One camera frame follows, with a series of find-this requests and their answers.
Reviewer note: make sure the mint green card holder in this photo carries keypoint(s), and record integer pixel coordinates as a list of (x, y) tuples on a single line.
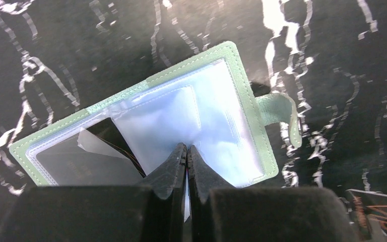
[(205, 101)]

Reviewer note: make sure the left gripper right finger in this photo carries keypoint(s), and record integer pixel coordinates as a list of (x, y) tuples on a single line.
[(222, 212)]

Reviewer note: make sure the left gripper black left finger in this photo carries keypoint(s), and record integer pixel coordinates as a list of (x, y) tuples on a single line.
[(151, 210)]

